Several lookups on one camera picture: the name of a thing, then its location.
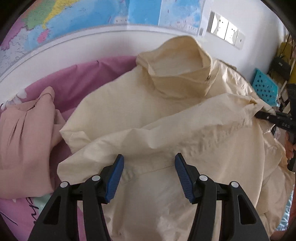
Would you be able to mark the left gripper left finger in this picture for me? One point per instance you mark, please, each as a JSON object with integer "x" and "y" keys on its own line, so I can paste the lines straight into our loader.
{"x": 59, "y": 219}

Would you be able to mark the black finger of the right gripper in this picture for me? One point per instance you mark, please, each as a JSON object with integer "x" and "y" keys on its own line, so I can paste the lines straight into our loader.
{"x": 262, "y": 115}

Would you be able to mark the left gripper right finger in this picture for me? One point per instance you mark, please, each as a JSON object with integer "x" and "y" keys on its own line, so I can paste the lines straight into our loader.
{"x": 239, "y": 219}

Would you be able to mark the cream large garment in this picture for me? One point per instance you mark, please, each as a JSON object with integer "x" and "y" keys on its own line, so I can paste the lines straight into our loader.
{"x": 176, "y": 100}

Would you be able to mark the person's right hand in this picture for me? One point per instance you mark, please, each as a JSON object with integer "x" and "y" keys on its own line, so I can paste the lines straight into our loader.
{"x": 289, "y": 148}

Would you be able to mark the teal perforated plastic basket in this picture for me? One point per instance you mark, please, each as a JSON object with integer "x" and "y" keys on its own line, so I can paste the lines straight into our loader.
{"x": 265, "y": 88}

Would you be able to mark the light blue cloth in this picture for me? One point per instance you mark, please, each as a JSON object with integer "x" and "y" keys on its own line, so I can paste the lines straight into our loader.
{"x": 285, "y": 218}

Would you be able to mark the yellow shelf with items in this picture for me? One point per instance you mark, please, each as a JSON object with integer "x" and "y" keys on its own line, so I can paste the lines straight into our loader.
{"x": 281, "y": 69}

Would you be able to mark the folded pink garment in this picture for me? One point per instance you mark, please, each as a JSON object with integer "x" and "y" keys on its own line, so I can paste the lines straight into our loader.
{"x": 29, "y": 131}

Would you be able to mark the pink floral bed sheet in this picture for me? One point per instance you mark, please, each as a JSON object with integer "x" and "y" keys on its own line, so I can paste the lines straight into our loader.
{"x": 70, "y": 85}

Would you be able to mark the white wall socket panel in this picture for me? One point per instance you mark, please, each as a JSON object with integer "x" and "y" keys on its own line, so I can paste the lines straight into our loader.
{"x": 225, "y": 30}

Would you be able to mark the colourful wall map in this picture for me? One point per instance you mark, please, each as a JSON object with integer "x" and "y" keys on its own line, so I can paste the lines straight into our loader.
{"x": 45, "y": 21}

